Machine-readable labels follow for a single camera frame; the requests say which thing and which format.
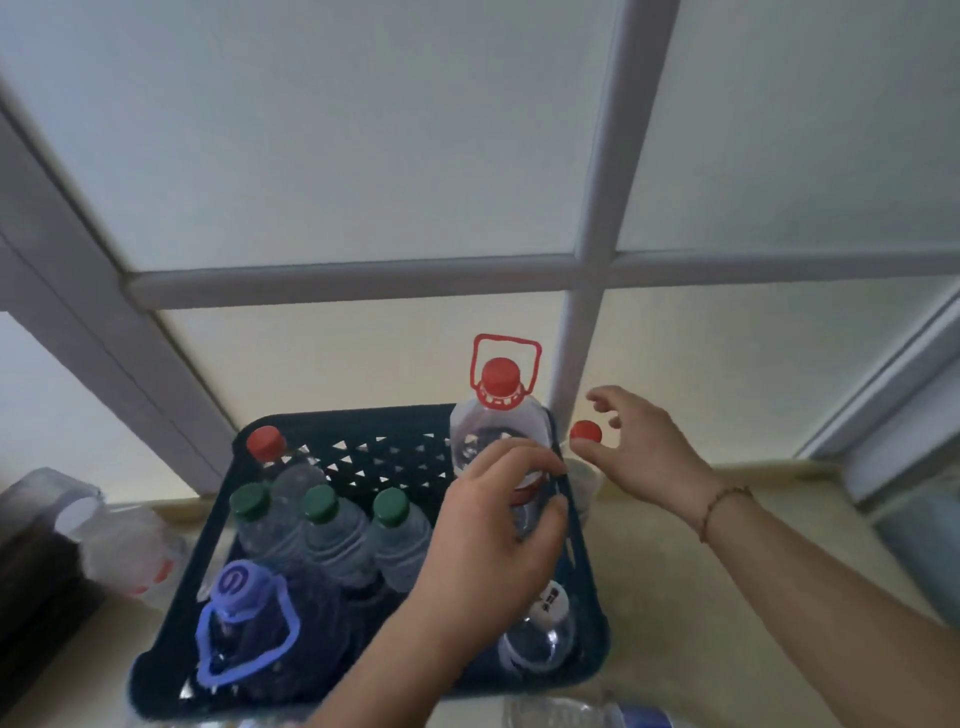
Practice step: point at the clear bottle blue label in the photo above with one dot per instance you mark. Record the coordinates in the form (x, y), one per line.
(570, 712)

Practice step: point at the clear bottle white cap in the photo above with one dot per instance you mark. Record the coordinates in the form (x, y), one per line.
(544, 626)

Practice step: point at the person's right hand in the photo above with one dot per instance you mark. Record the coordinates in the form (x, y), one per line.
(652, 457)

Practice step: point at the person's right forearm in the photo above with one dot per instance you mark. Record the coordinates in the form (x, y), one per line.
(817, 607)

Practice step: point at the person's left forearm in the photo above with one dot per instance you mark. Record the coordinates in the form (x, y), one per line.
(390, 675)

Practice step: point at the person's left thumb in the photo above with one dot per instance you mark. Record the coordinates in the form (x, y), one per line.
(549, 529)

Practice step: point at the white window frame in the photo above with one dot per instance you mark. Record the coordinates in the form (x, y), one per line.
(375, 277)

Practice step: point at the dark blue plastic crate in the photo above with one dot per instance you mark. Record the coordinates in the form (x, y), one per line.
(184, 592)

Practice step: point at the dark translucent container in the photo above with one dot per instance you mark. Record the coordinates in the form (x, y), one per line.
(34, 570)

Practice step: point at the person's left hand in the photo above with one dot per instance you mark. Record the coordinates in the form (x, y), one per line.
(480, 547)

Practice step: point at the crumpled clear bottle red label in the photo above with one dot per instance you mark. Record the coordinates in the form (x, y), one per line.
(131, 551)

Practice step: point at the clear bottle green cap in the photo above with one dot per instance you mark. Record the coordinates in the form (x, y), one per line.
(255, 517)
(397, 536)
(330, 532)

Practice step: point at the person's right thumb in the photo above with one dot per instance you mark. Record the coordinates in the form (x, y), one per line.
(596, 448)

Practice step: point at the small clear bottle red cap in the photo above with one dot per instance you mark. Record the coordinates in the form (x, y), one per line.
(266, 444)

